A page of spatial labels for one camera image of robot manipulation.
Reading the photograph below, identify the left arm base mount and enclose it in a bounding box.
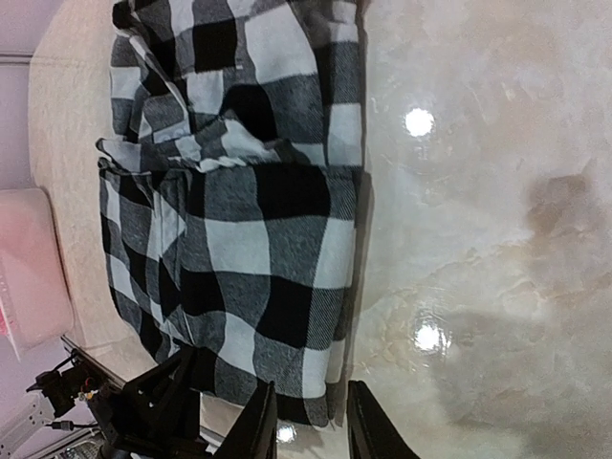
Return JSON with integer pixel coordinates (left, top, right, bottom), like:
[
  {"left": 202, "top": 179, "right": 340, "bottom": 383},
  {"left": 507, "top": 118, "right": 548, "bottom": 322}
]
[{"left": 26, "top": 361, "right": 119, "bottom": 421}]

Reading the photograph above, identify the black white plaid shirt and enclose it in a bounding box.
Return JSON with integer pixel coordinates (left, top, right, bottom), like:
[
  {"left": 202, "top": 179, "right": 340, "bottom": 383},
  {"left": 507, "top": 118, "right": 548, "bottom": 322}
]
[{"left": 97, "top": 1, "right": 362, "bottom": 427}]

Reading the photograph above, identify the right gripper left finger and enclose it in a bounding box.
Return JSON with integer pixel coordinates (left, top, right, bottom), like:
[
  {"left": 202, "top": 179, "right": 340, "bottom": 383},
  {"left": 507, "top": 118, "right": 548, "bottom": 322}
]
[{"left": 217, "top": 382, "right": 277, "bottom": 459}]

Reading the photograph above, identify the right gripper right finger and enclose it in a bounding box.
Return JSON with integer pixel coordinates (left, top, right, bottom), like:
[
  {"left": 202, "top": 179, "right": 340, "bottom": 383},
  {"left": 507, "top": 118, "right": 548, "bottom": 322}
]
[{"left": 347, "top": 381, "right": 419, "bottom": 459}]

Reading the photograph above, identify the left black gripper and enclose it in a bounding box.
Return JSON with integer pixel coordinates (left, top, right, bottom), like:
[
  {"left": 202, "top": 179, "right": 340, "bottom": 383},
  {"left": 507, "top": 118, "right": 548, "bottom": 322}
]
[{"left": 98, "top": 349, "right": 210, "bottom": 457}]

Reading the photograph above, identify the white plastic laundry basket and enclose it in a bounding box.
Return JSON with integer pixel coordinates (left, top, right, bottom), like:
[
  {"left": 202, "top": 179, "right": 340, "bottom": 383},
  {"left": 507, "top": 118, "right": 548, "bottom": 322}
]
[{"left": 1, "top": 188, "right": 74, "bottom": 359}]

